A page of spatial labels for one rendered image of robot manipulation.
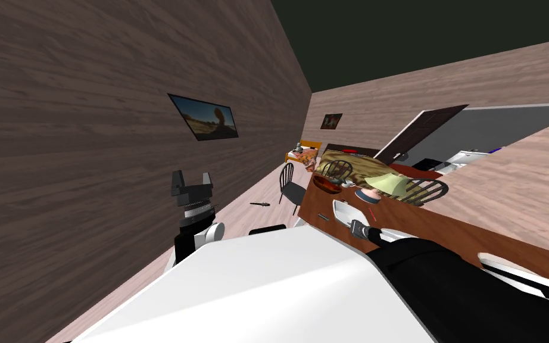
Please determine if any brown wooden table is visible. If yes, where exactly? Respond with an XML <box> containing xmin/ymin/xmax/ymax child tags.
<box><xmin>297</xmin><ymin>175</ymin><xmax>549</xmax><ymax>289</ymax></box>

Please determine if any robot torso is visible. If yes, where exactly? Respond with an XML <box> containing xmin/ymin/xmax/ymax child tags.
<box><xmin>70</xmin><ymin>223</ymin><xmax>438</xmax><ymax>343</ymax></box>

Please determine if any dark red bowl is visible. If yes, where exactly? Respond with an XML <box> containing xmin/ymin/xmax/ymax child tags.
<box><xmin>312</xmin><ymin>173</ymin><xmax>345</xmax><ymax>195</ymax></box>

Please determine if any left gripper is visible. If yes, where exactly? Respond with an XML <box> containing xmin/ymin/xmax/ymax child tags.
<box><xmin>171</xmin><ymin>170</ymin><xmax>215</xmax><ymax>207</ymax></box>

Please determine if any white appliance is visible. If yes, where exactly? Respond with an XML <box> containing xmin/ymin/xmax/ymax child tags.
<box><xmin>438</xmin><ymin>149</ymin><xmax>497</xmax><ymax>176</ymax></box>

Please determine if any pale green cloth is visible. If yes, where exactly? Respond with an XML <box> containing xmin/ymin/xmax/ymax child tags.
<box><xmin>360</xmin><ymin>171</ymin><xmax>416</xmax><ymax>199</ymax></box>

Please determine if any large landscape wall picture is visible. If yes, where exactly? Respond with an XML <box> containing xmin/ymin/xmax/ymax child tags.
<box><xmin>167</xmin><ymin>93</ymin><xmax>239</xmax><ymax>142</ymax></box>

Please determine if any black spindle-back chair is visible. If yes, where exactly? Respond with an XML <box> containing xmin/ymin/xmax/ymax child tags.
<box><xmin>278</xmin><ymin>162</ymin><xmax>307</xmax><ymax>216</ymax></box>
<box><xmin>322</xmin><ymin>160</ymin><xmax>354</xmax><ymax>185</ymax></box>
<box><xmin>397</xmin><ymin>178</ymin><xmax>450</xmax><ymax>207</ymax></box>

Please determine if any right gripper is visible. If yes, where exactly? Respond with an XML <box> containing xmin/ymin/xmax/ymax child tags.
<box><xmin>348</xmin><ymin>221</ymin><xmax>373</xmax><ymax>241</ymax></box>

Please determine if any white dish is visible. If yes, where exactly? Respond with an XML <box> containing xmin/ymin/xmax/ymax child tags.
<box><xmin>332</xmin><ymin>199</ymin><xmax>370</xmax><ymax>227</ymax></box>

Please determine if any bed with patterned cover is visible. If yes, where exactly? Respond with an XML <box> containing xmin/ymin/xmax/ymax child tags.
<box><xmin>313</xmin><ymin>142</ymin><xmax>442</xmax><ymax>192</ymax></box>

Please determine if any yellow side table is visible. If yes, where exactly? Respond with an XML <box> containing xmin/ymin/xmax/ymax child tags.
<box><xmin>284</xmin><ymin>139</ymin><xmax>323</xmax><ymax>167</ymax></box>

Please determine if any pink and blue round object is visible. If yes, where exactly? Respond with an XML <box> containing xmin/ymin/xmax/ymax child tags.
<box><xmin>354</xmin><ymin>186</ymin><xmax>382</xmax><ymax>204</ymax></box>

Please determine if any dark brown door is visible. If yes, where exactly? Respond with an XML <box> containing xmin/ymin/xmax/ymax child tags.
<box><xmin>373</xmin><ymin>104</ymin><xmax>470</xmax><ymax>166</ymax></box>

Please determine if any small red wall picture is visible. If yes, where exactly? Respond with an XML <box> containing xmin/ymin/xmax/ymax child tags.
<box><xmin>320</xmin><ymin>113</ymin><xmax>344</xmax><ymax>131</ymax></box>

